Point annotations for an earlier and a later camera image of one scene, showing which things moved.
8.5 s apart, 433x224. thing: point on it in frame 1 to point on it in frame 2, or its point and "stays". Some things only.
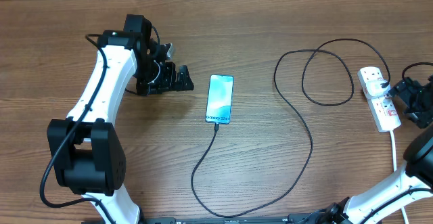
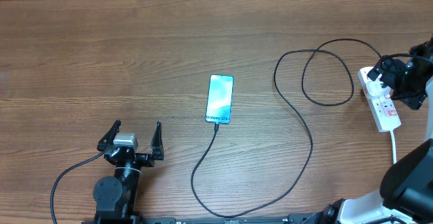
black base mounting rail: [293, 218] stays
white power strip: [382, 109] stays
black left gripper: [169, 82] to [147, 160]
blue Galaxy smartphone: [219, 100] stays
